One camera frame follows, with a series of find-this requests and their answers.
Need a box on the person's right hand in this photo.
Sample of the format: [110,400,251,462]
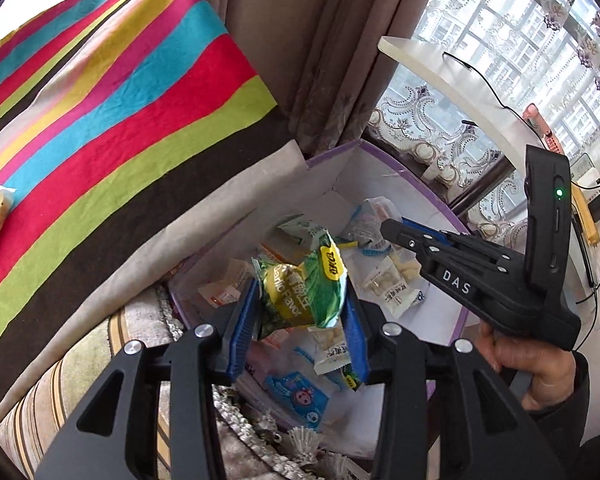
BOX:
[477,321,578,409]

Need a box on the white cardboard box purple edge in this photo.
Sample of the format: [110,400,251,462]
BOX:
[167,140,473,461]

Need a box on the green pea snack packet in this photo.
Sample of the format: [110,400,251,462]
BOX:
[251,235,348,338]

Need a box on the black cable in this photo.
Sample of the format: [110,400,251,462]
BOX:
[442,52,531,126]

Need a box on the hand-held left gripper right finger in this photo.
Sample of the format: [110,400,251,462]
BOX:
[340,290,566,480]

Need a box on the colourful striped tablecloth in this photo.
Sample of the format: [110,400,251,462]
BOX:
[0,0,303,431]

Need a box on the white shelf board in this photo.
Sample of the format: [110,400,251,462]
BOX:
[377,35,600,286]

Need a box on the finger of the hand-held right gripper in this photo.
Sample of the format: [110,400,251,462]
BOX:
[402,216,501,250]
[380,217,526,273]

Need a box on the person's right forearm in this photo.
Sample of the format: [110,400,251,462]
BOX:
[525,352,600,480]

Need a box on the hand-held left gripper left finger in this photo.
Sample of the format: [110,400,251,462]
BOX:
[35,275,261,480]

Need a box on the lace sheer curtain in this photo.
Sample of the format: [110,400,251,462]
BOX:
[370,0,600,241]

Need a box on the pink plastic item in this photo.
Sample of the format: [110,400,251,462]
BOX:
[522,104,566,156]

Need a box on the yellow plastic item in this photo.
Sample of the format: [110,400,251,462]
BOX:
[572,190,600,246]

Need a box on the clear pink snack packet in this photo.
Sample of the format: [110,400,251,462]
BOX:
[340,197,403,248]

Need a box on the green white snack packet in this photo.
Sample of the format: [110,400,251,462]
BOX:
[277,215,328,246]

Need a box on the yellow label snack packet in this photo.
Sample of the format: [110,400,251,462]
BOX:
[340,362,366,392]

